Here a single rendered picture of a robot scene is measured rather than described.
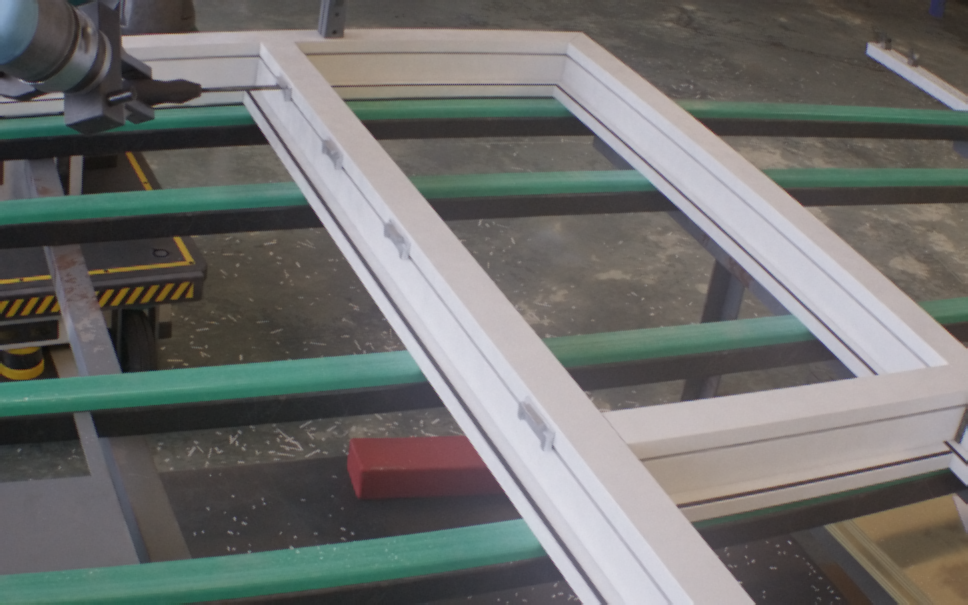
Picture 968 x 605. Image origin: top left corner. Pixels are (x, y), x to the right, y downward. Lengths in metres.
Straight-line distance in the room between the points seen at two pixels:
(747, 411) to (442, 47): 0.83
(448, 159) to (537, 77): 1.99
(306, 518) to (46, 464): 1.11
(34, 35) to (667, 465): 0.68
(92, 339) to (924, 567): 0.90
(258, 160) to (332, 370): 2.54
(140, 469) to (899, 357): 0.70
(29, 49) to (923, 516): 1.09
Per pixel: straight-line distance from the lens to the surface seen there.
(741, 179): 1.54
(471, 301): 1.17
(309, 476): 1.53
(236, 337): 2.91
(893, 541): 1.56
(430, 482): 1.51
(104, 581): 0.95
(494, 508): 1.53
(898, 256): 3.95
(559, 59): 1.88
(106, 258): 2.49
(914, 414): 1.22
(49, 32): 1.31
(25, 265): 2.47
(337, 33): 1.75
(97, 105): 1.43
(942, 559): 1.56
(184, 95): 1.57
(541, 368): 1.10
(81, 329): 1.30
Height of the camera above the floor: 1.49
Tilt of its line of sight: 28 degrees down
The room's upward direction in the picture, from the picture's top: 9 degrees clockwise
